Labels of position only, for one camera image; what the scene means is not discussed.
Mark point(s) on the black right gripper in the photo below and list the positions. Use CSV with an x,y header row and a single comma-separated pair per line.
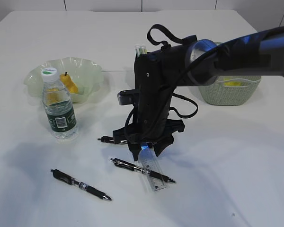
x,y
158,137

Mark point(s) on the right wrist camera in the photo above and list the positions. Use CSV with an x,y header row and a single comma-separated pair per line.
x,y
128,97

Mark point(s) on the black pen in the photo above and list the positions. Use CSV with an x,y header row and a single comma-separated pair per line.
x,y
61,176
110,140
132,167

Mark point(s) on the green woven plastic basket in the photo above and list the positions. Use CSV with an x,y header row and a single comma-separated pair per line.
x,y
218,94

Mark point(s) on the yellow pen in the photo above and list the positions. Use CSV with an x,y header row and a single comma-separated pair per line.
x,y
142,49

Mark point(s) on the clear plastic ruler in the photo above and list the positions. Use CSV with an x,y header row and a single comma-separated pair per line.
x,y
148,161

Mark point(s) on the green ruffled glass plate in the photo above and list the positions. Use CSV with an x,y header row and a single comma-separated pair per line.
x,y
84,73

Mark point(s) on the clear water bottle green label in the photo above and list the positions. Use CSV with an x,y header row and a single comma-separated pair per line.
x,y
58,105

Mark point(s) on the mint green pen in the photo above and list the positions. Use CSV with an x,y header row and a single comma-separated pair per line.
x,y
137,50

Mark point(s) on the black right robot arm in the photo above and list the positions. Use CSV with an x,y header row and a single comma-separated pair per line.
x,y
189,62

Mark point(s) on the yellow pear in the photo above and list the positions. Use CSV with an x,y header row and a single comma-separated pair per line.
x,y
67,81

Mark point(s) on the black square pen holder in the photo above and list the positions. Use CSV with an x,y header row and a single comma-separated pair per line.
x,y
137,63

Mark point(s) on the yellow waste paper wrapper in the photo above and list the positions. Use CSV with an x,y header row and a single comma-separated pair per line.
x,y
229,82

